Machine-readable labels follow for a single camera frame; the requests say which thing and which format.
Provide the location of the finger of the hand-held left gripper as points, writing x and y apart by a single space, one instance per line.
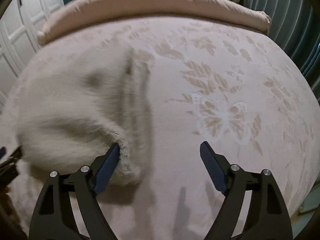
14 153

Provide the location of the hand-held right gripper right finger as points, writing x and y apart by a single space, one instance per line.
212 167

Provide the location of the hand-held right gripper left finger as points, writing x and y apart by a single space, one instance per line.
107 170

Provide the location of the cream knitted sweater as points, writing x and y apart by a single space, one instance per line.
82 110

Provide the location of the butterfly print bed blanket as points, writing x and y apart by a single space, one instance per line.
200 100

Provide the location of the white panelled wardrobe doors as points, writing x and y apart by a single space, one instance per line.
25 22

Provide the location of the grey-green curtain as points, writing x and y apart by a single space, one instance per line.
287 22

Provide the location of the pink rolled duvet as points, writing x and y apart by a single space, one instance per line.
155 2

